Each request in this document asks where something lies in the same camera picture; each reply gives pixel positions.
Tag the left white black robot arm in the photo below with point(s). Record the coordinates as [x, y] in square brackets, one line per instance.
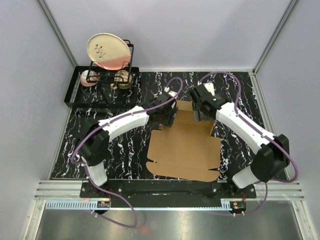
[94, 139]

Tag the left small control box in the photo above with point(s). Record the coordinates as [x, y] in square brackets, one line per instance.
[103, 204]

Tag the beige ceramic cup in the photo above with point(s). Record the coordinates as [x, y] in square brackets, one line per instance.
[123, 80]

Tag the black wire dish rack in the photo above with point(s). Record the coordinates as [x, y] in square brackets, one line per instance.
[101, 96]

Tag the black marble pattern mat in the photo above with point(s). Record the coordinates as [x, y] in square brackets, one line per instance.
[127, 155]

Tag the small control box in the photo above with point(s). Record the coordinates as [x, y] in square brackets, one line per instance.
[239, 206]
[103, 204]

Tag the right small control box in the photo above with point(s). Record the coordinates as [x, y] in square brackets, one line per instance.
[239, 206]

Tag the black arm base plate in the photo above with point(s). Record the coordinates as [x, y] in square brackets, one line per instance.
[156, 187]

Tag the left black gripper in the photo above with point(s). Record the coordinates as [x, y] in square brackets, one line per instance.
[169, 121]

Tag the cream pink floral plate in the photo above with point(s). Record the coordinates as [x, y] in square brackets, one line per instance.
[108, 51]

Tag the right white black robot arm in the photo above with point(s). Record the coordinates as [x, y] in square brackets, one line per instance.
[271, 152]

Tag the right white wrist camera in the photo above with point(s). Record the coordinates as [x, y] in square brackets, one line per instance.
[210, 87]

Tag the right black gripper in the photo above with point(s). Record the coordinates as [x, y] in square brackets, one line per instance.
[197, 116]

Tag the slotted aluminium rail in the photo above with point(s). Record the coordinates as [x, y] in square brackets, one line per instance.
[92, 205]

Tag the brown cardboard box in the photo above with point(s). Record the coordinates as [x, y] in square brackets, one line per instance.
[187, 149]

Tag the pink white ceramic cup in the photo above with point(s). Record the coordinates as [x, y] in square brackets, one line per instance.
[89, 78]

